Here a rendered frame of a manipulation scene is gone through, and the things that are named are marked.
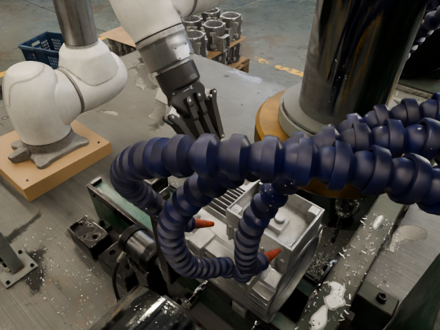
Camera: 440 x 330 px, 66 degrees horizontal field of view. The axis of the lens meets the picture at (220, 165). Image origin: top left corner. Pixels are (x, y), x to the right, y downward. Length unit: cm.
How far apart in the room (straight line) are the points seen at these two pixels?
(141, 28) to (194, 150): 45
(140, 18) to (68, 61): 60
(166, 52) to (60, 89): 58
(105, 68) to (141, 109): 32
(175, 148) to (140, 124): 118
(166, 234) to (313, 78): 20
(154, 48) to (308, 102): 31
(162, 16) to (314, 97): 32
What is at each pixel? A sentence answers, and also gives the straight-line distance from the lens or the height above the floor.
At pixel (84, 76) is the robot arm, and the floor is 106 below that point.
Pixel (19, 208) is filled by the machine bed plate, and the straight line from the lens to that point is 115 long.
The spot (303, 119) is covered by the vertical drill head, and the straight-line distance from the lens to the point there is 36.
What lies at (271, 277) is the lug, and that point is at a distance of 54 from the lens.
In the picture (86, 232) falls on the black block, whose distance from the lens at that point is 92.
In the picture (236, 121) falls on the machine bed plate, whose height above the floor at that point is 80.
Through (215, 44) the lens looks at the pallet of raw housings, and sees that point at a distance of 300.
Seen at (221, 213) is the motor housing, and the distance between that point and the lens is 60.
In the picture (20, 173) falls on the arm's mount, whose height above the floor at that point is 85.
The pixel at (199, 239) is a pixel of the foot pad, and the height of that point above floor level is 108.
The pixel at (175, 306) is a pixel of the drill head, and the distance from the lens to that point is 43.
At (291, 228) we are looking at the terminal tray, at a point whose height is 112.
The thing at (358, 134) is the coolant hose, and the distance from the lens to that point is 18.
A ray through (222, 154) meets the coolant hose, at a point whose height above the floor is 145.
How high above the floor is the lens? 155
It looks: 42 degrees down
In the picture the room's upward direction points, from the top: straight up
